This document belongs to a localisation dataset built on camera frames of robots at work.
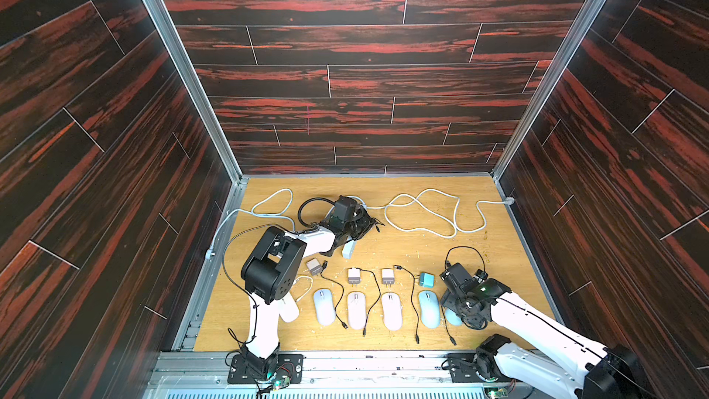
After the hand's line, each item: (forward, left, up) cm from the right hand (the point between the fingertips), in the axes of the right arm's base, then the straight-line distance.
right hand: (458, 302), depth 85 cm
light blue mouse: (-5, +3, +1) cm, 6 cm away
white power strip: (+15, +35, +4) cm, 39 cm away
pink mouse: (-4, +21, +1) cm, 21 cm away
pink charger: (+6, +33, +1) cm, 33 cm away
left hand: (+25, +24, +8) cm, 36 cm away
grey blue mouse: (-3, +9, +1) cm, 10 cm away
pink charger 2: (+7, +22, +1) cm, 23 cm away
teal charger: (+6, +9, +1) cm, 11 cm away
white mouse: (-5, +41, +1) cm, 41 cm away
